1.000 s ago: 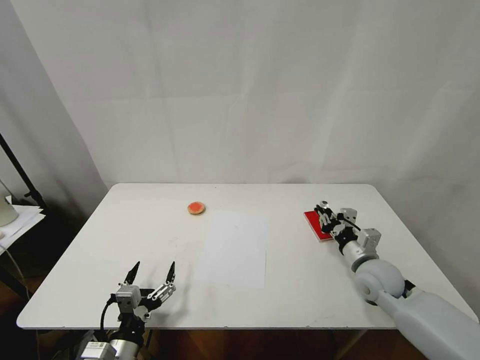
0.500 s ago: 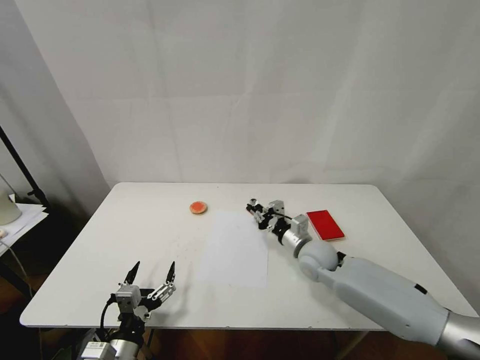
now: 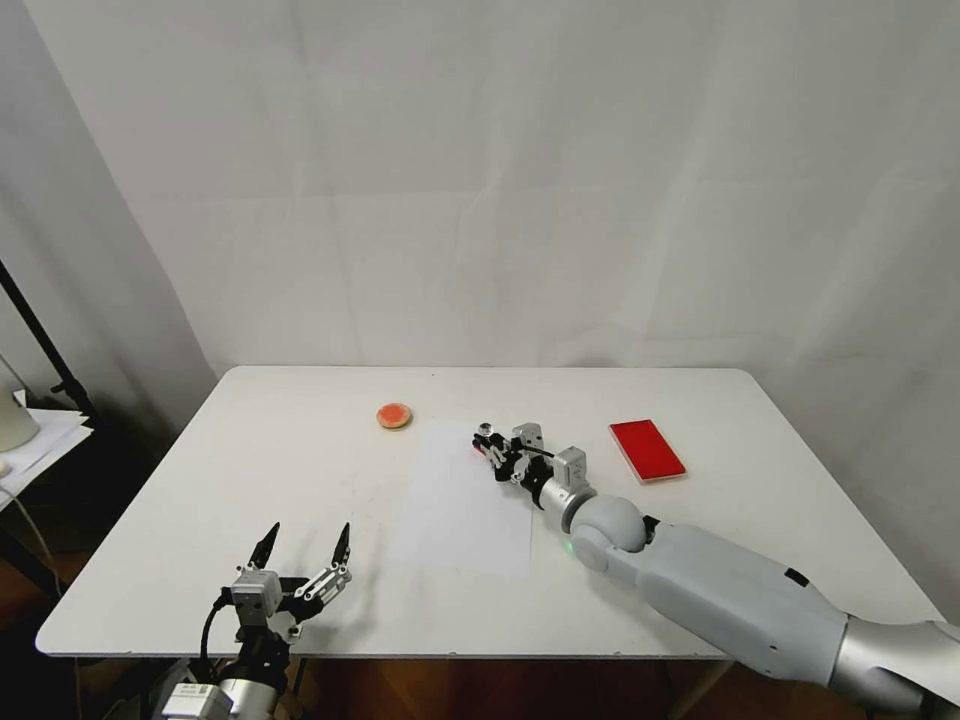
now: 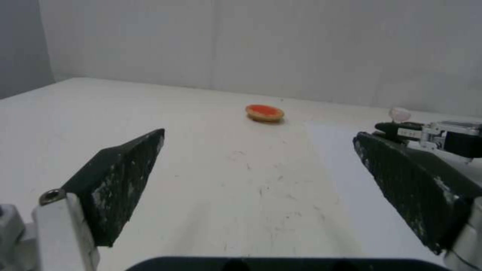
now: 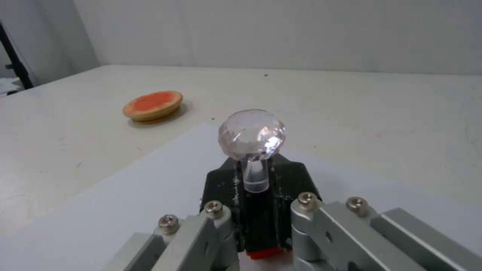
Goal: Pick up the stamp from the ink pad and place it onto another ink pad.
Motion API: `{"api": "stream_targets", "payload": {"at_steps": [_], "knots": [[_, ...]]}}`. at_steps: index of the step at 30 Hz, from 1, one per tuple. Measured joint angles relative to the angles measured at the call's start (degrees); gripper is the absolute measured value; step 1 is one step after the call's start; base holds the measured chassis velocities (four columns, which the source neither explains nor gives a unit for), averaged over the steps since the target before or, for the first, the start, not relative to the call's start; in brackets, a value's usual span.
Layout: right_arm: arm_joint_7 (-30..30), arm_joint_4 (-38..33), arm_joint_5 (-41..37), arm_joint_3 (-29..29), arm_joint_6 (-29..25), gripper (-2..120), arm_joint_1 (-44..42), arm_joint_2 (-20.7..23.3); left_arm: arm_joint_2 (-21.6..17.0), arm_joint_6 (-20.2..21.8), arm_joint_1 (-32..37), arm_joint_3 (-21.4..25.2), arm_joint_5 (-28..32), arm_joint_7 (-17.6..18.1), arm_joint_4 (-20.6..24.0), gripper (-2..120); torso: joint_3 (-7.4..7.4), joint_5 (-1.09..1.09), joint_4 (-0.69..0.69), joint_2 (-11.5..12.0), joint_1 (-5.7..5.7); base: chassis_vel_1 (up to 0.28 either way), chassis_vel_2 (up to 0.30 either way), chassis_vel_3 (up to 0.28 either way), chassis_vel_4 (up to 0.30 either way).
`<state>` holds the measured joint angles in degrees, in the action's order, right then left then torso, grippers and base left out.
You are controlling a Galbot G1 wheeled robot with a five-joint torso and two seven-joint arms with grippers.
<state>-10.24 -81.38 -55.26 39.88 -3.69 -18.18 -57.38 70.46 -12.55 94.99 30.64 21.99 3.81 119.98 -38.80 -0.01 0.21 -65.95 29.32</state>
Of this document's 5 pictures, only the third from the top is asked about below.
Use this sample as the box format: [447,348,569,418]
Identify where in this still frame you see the black stand pole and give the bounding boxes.
[0,257,97,423]

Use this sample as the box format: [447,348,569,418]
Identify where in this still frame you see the stack of white papers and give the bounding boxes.
[0,407,96,514]

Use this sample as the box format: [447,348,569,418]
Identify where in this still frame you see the thin white cable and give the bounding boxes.
[0,485,60,595]

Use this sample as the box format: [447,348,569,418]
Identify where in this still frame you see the white paper sheet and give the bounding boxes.
[385,422,536,578]

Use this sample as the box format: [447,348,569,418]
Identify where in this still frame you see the white cylindrical container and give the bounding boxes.
[0,355,40,454]

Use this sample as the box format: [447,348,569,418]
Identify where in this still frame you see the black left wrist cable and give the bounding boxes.
[197,589,235,682]

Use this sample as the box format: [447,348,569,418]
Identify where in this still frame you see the rectangular red ink pad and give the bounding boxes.
[608,419,688,486]

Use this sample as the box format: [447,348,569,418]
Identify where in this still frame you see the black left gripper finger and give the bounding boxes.
[290,521,354,606]
[235,521,283,583]

